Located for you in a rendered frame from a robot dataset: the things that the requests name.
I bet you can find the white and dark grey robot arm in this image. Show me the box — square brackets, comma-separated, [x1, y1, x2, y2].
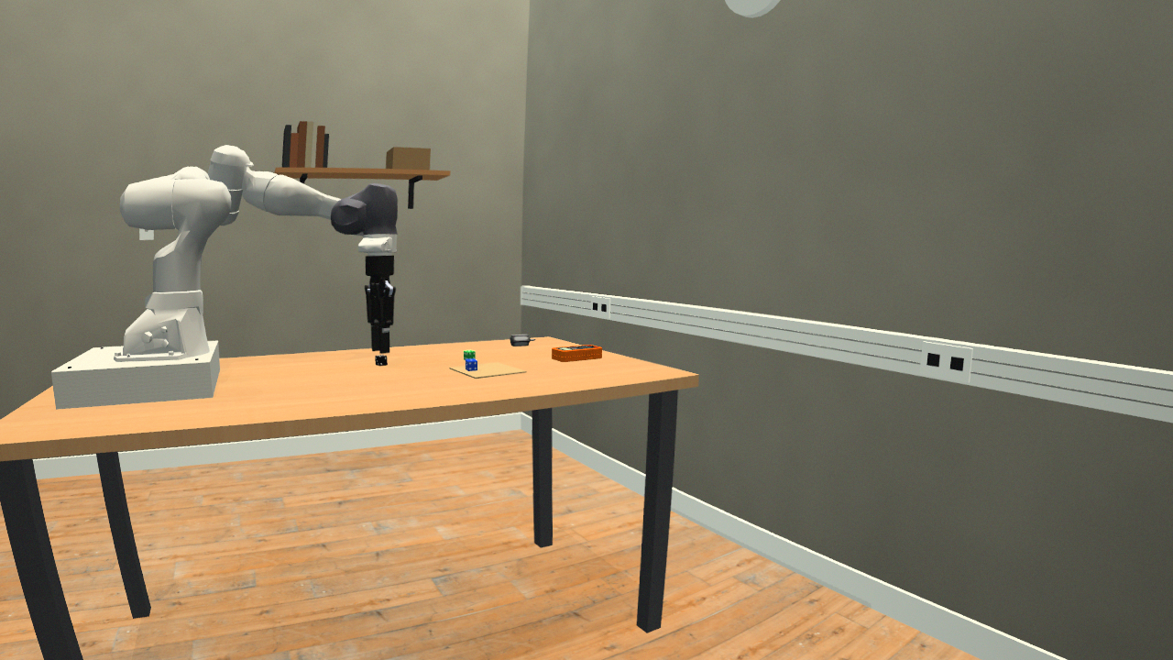
[114, 147, 398, 362]

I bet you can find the orange digital multimeter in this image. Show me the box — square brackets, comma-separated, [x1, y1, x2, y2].
[552, 345, 602, 362]

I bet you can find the tan textured mat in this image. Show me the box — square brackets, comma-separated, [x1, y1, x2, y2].
[449, 362, 527, 379]

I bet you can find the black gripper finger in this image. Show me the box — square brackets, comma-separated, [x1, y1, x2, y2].
[374, 280, 396, 354]
[365, 283, 379, 352]

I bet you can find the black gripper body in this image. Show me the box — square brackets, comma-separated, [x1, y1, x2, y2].
[366, 256, 394, 297]

